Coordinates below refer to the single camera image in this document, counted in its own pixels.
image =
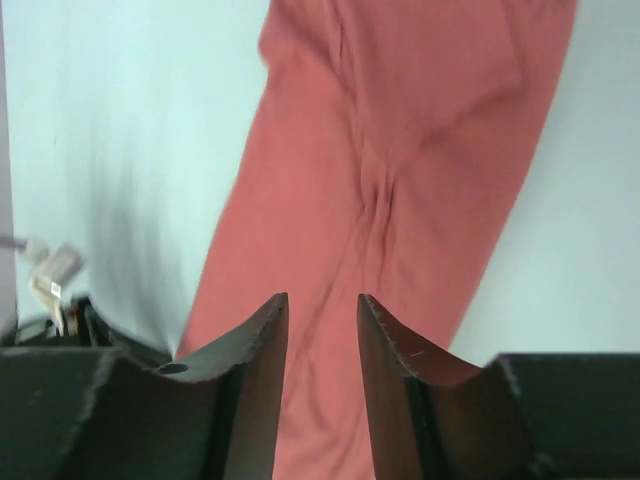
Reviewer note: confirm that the pink red t shirt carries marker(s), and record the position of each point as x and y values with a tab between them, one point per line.
385	156

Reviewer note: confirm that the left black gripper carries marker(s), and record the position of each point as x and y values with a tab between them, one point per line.
83	327

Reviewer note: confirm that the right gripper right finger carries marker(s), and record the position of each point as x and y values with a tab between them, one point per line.
432	415

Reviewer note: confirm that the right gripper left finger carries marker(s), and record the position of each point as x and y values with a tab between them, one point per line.
97	413

